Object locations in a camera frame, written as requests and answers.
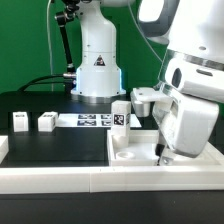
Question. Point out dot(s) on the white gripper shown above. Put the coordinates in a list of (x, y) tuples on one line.
[(186, 124)]

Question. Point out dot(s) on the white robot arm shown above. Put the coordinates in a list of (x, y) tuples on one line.
[(192, 32)]

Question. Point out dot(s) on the white marker tag sheet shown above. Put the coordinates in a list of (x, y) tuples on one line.
[(84, 120)]

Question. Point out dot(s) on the white U-shaped obstacle fence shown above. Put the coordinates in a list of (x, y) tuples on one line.
[(109, 179)]

